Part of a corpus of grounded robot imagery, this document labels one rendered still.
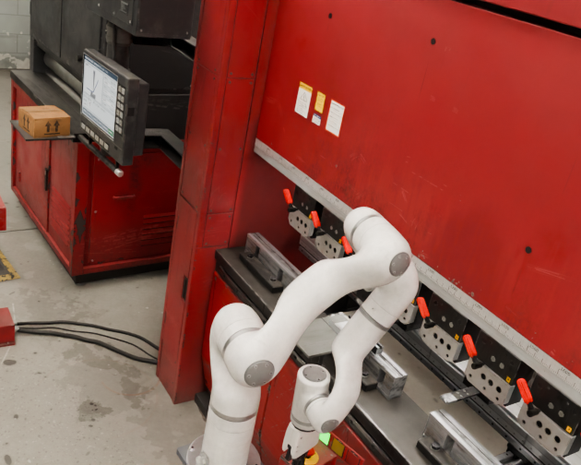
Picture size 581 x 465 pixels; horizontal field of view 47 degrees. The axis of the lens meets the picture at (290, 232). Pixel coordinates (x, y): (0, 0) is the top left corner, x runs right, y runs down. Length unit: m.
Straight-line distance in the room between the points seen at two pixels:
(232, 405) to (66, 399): 1.94
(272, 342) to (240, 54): 1.48
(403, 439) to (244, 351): 0.87
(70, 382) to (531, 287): 2.43
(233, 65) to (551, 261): 1.48
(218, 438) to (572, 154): 1.08
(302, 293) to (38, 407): 2.14
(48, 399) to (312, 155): 1.79
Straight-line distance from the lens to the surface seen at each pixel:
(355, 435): 2.34
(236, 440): 1.68
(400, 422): 2.28
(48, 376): 3.61
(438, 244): 2.02
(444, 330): 2.06
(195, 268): 3.01
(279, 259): 2.81
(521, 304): 1.85
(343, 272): 1.50
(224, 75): 2.69
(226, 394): 1.61
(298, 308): 1.51
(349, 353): 1.67
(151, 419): 3.38
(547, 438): 1.90
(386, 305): 1.63
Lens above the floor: 2.28
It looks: 25 degrees down
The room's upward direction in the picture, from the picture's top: 12 degrees clockwise
